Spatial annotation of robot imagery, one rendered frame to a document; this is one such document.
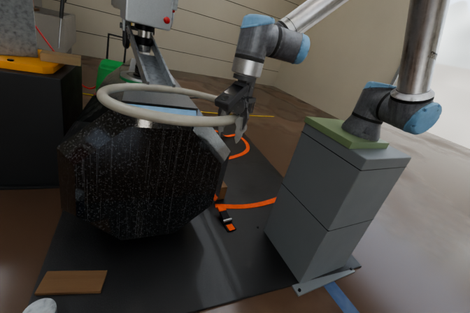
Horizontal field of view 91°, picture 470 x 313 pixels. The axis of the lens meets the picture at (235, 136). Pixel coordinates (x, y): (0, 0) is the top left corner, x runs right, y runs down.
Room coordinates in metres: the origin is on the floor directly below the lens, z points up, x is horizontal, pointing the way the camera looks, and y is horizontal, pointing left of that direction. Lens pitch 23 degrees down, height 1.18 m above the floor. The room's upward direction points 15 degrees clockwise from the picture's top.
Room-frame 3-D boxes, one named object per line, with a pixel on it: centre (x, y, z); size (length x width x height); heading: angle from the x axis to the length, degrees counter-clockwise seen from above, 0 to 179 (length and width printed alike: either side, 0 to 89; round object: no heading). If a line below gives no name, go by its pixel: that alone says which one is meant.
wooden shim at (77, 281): (0.64, 0.54, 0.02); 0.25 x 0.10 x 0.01; 107
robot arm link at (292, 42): (0.79, -0.08, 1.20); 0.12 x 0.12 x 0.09; 24
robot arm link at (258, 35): (0.73, 0.02, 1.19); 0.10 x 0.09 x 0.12; 114
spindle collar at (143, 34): (1.31, 0.63, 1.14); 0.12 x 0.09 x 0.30; 36
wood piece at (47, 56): (1.41, 1.19, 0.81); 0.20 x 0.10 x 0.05; 125
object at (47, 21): (3.63, 3.26, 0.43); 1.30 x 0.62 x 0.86; 32
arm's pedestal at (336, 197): (1.21, -0.64, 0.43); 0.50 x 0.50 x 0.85; 32
